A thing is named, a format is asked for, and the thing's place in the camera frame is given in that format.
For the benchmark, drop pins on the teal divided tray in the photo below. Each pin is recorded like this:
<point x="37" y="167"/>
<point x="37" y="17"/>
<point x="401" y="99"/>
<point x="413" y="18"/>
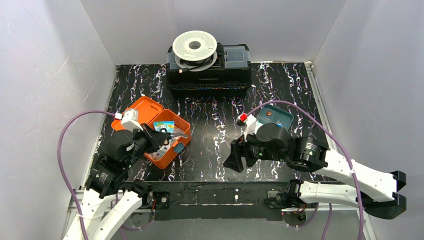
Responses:
<point x="279" y="117"/>

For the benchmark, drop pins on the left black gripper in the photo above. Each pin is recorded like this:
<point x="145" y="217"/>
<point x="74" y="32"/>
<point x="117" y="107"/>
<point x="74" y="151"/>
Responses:
<point x="156" y="137"/>

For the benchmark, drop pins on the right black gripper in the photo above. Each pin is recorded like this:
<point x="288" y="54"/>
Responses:
<point x="244" y="151"/>

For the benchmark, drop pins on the small scissors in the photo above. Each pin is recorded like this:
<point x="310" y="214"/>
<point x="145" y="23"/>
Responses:
<point x="163" y="137"/>

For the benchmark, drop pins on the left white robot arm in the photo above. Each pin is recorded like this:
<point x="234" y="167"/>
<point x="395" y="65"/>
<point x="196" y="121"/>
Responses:
<point x="108" y="198"/>

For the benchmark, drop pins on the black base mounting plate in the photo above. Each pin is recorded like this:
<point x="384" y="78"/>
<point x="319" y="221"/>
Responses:
<point x="180" y="200"/>

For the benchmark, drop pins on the orange medicine box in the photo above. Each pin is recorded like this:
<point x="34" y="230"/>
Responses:
<point x="150" y="111"/>

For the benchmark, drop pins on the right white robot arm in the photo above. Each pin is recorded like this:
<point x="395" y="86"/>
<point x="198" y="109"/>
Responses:
<point x="356" y="185"/>

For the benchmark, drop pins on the white filament spool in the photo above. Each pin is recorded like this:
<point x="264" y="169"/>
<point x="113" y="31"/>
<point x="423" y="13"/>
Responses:
<point x="195" y="51"/>

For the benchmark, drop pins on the black plastic toolbox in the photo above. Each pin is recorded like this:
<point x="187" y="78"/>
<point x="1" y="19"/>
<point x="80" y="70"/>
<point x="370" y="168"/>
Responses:
<point x="227" y="73"/>

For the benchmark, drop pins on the blue cotton swab packet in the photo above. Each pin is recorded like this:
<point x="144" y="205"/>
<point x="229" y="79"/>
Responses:
<point x="164" y="126"/>

